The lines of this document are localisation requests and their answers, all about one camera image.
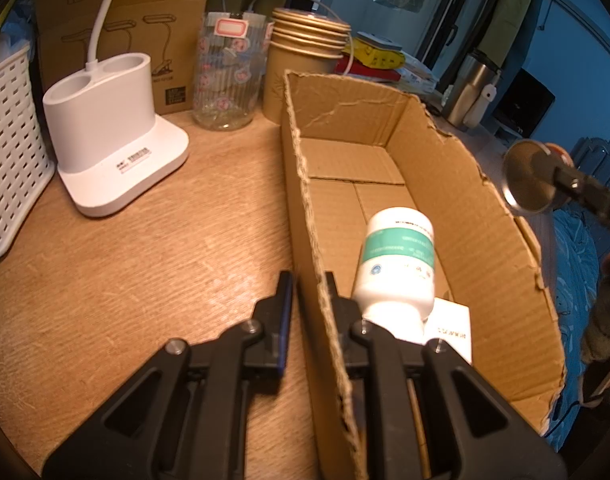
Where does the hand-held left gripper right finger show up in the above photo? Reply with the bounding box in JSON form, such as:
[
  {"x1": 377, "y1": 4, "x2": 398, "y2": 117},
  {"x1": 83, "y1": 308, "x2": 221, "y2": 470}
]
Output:
[{"x1": 324, "y1": 271, "x2": 568, "y2": 480}]

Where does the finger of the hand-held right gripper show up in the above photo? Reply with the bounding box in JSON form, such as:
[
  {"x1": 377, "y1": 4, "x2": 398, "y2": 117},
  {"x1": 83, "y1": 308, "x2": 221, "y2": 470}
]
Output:
[{"x1": 532, "y1": 149, "x2": 610, "y2": 233}]

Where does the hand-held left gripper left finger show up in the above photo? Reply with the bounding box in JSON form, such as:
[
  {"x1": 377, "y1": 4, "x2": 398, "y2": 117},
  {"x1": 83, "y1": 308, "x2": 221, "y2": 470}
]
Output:
[{"x1": 41, "y1": 270, "x2": 293, "y2": 480}]

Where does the white medicine bottle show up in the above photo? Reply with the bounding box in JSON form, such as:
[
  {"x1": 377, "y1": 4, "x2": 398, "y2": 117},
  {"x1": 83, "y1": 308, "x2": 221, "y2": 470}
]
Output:
[{"x1": 352, "y1": 207, "x2": 436, "y2": 346}]

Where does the white charger block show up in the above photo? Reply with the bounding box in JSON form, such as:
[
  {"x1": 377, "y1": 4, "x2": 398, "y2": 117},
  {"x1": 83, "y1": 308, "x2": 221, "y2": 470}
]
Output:
[{"x1": 425, "y1": 296, "x2": 473, "y2": 366}]

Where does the cardboard box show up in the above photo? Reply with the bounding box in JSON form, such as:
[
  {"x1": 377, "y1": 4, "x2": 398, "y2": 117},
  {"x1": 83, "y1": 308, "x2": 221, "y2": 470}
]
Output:
[{"x1": 280, "y1": 69, "x2": 568, "y2": 480}]

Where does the person's right forearm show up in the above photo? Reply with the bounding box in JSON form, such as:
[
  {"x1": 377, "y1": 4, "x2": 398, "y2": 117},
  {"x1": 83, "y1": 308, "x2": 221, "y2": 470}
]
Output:
[{"x1": 582, "y1": 275, "x2": 610, "y2": 368}]

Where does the grey bed headboard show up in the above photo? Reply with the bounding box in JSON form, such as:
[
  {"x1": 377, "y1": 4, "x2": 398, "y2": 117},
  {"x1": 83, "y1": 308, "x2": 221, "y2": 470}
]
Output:
[{"x1": 575, "y1": 137, "x2": 610, "y2": 171}]

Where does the bed with blue printed sheet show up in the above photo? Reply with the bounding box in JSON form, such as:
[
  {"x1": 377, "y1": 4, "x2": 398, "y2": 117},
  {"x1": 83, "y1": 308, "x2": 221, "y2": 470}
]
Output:
[{"x1": 525, "y1": 205, "x2": 610, "y2": 456}]

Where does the black television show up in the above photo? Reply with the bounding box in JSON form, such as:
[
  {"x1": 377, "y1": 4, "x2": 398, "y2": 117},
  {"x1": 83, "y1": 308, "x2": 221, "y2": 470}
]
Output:
[{"x1": 497, "y1": 69, "x2": 556, "y2": 136}]

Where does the steel tumbler with tag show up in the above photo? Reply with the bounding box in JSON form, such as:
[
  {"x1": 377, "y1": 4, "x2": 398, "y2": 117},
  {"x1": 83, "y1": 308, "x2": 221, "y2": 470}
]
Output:
[{"x1": 445, "y1": 50, "x2": 500, "y2": 128}]

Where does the narrow yellow curtain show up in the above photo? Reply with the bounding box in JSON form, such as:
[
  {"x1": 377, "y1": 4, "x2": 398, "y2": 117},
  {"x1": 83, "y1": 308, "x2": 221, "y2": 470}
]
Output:
[{"x1": 460, "y1": 0, "x2": 543, "y2": 96}]

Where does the white tissue pack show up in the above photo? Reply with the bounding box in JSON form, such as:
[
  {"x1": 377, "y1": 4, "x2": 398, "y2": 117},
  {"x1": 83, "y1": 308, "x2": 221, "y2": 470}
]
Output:
[{"x1": 400, "y1": 57, "x2": 441, "y2": 91}]

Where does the stack of brown paper cups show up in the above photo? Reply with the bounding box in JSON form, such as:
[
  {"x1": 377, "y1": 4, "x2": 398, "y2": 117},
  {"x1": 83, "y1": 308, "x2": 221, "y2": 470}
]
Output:
[{"x1": 262, "y1": 7, "x2": 353, "y2": 126}]

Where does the clear glass jar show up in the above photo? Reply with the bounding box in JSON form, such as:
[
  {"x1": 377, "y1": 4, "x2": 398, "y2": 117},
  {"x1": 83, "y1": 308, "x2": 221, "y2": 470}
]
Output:
[{"x1": 192, "y1": 11, "x2": 276, "y2": 132}]

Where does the yellow flat box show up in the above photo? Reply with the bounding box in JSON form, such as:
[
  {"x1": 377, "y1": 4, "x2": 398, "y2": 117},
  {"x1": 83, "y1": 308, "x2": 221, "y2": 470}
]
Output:
[{"x1": 352, "y1": 37, "x2": 406, "y2": 68}]

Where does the red book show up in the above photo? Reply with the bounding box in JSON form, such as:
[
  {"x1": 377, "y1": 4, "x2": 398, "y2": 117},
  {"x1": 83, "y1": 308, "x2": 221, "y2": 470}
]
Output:
[{"x1": 335, "y1": 55, "x2": 401, "y2": 81}]

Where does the white oval device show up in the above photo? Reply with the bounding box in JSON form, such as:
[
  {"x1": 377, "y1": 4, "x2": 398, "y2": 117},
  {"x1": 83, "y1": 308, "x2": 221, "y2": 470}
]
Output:
[{"x1": 357, "y1": 31, "x2": 401, "y2": 51}]

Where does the white desk lamp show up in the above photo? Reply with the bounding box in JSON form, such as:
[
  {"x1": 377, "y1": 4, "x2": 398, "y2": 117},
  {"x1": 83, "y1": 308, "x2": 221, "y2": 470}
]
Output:
[{"x1": 42, "y1": 0, "x2": 190, "y2": 218}]

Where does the white perforated plastic basket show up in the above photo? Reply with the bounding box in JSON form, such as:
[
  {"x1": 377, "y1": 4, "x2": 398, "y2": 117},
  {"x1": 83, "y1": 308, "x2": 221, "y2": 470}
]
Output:
[{"x1": 0, "y1": 40, "x2": 56, "y2": 259}]

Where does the brown lamp carton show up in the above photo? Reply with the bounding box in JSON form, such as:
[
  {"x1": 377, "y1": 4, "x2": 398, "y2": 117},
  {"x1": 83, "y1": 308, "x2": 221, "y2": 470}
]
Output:
[{"x1": 32, "y1": 0, "x2": 223, "y2": 116}]

